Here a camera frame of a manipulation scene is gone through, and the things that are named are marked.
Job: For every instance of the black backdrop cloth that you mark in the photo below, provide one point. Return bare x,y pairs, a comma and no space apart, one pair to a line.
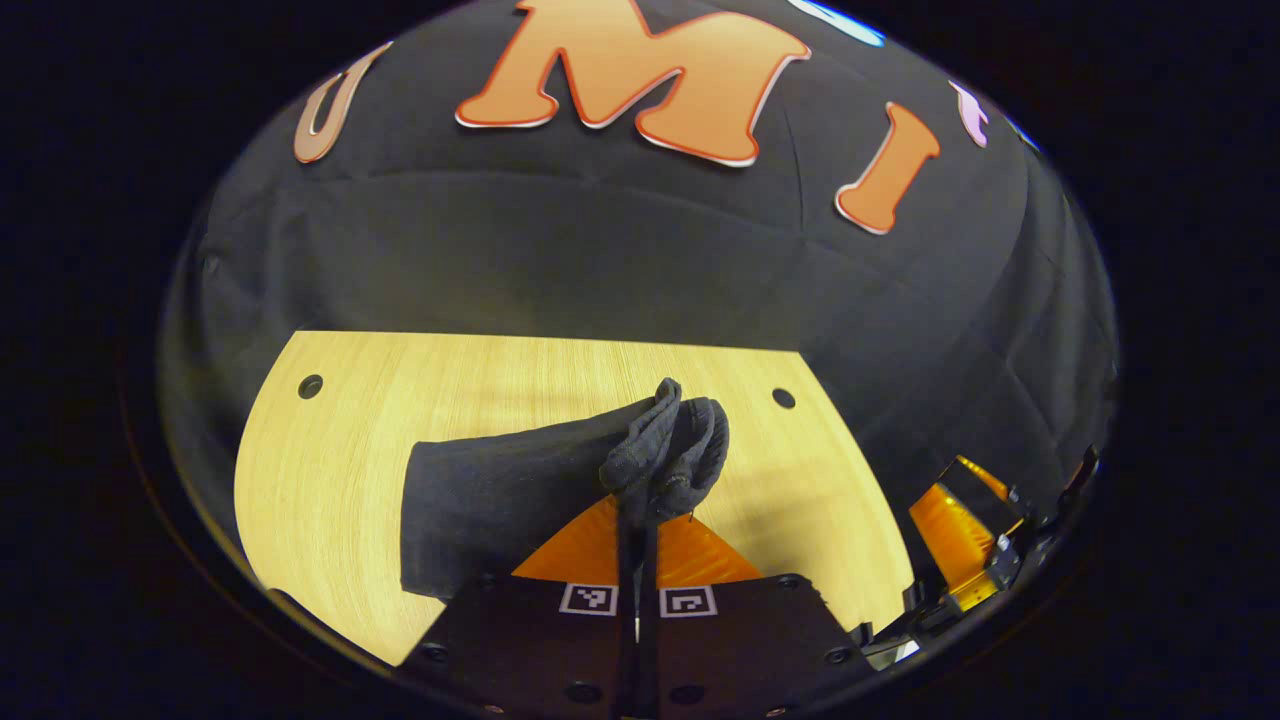
600,250

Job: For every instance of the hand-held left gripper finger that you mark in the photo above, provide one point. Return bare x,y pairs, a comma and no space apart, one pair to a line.
648,600
628,600

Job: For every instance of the dark grey jeans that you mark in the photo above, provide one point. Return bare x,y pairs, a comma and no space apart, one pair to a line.
500,500

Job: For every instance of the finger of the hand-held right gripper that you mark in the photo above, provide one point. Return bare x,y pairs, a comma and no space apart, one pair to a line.
985,490
950,545

